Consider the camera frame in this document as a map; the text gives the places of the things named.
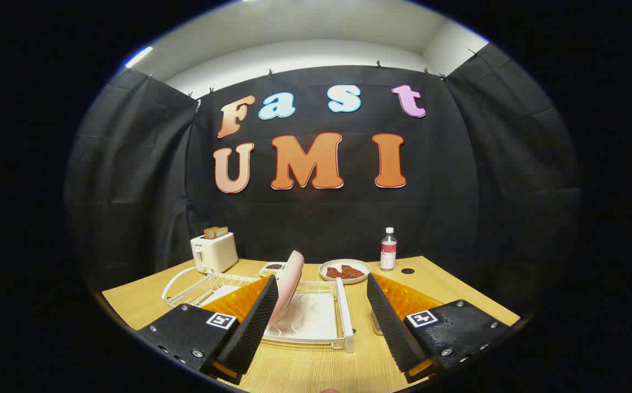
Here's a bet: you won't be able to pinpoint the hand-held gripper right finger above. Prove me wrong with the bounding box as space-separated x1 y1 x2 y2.
367 273 513 383

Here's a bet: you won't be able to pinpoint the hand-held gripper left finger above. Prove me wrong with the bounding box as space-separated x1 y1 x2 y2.
137 275 279 385

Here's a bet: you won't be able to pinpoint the white toaster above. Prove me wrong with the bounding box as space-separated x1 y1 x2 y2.
190 232 239 274

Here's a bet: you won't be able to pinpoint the white round meat plate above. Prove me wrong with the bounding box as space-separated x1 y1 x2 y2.
319 259 372 284

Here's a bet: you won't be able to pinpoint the white drain tray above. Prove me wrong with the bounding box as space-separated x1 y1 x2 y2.
196 284 339 343

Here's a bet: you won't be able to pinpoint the black backdrop cloth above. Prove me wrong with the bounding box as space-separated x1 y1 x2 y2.
65 44 581 306

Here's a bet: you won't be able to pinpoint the white wire dish rack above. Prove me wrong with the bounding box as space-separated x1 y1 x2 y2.
162 266 356 354

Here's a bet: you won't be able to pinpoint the pink plate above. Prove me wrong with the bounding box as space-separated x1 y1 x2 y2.
270 250 305 328

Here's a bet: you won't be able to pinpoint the clear bottle with red label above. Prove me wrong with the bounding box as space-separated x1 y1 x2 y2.
380 227 398 272

